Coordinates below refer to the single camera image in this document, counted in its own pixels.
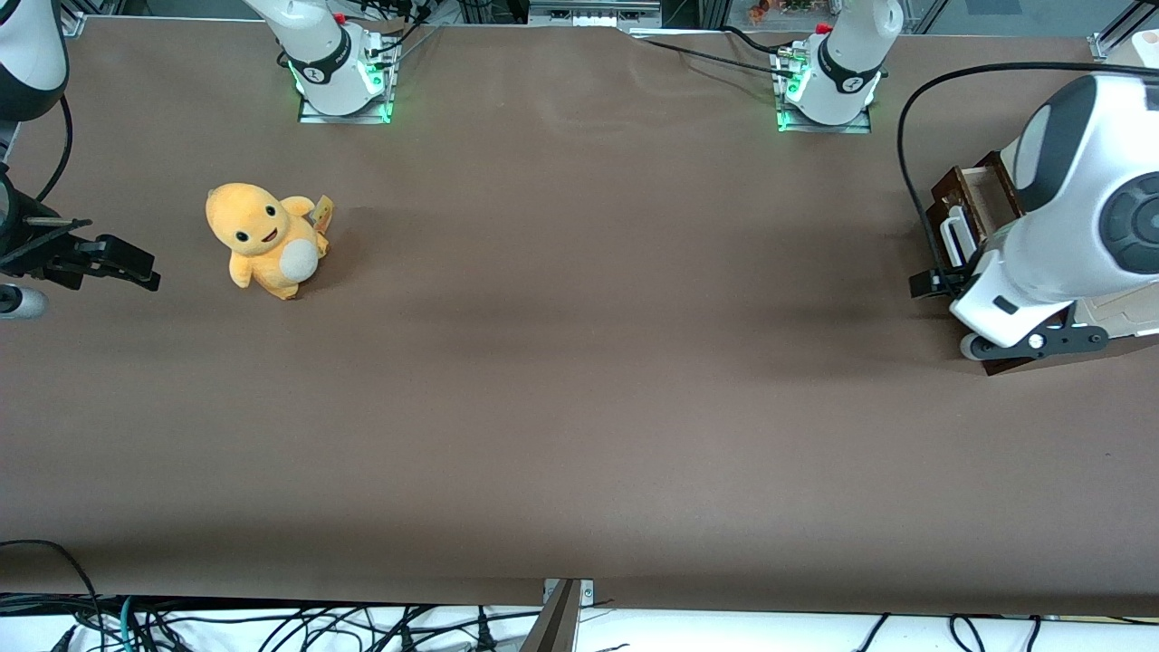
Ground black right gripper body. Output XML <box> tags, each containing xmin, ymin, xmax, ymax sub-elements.
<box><xmin>0</xmin><ymin>172</ymin><xmax>102</xmax><ymax>291</ymax></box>

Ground white drawer handle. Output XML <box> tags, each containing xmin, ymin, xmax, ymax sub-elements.
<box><xmin>940</xmin><ymin>205</ymin><xmax>981</xmax><ymax>270</ymax></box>

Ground yellow plush toy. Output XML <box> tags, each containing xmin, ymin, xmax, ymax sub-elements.
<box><xmin>205</xmin><ymin>181</ymin><xmax>334</xmax><ymax>302</ymax></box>

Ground table cover sheet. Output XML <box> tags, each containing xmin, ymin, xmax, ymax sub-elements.
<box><xmin>0</xmin><ymin>16</ymin><xmax>1159</xmax><ymax>618</ymax></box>

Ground white power strip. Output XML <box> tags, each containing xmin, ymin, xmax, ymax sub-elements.
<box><xmin>528</xmin><ymin>0</ymin><xmax>664</xmax><ymax>28</ymax></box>

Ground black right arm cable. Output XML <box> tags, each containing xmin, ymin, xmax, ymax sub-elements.
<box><xmin>34</xmin><ymin>93</ymin><xmax>75</xmax><ymax>205</ymax></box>

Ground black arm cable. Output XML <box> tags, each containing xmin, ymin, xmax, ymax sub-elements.
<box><xmin>34</xmin><ymin>93</ymin><xmax>75</xmax><ymax>205</ymax></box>
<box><xmin>896</xmin><ymin>62</ymin><xmax>1159</xmax><ymax>273</ymax></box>

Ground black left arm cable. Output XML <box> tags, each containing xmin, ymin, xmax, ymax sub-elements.
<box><xmin>896</xmin><ymin>62</ymin><xmax>1159</xmax><ymax>273</ymax></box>

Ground looped black floor cable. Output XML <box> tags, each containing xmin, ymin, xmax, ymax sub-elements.
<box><xmin>0</xmin><ymin>540</ymin><xmax>102</xmax><ymax>652</ymax></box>

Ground short black table cable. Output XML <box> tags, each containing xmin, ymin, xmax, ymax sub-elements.
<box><xmin>723</xmin><ymin>25</ymin><xmax>800</xmax><ymax>59</ymax></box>

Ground black base cable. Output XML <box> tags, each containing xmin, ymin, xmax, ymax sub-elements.
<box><xmin>362</xmin><ymin>0</ymin><xmax>445</xmax><ymax>69</ymax></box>

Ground long black table cable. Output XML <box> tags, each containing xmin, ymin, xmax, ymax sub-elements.
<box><xmin>632</xmin><ymin>34</ymin><xmax>790</xmax><ymax>79</ymax></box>

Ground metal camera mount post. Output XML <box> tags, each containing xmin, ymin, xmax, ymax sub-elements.
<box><xmin>521</xmin><ymin>578</ymin><xmax>594</xmax><ymax>652</ymax></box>

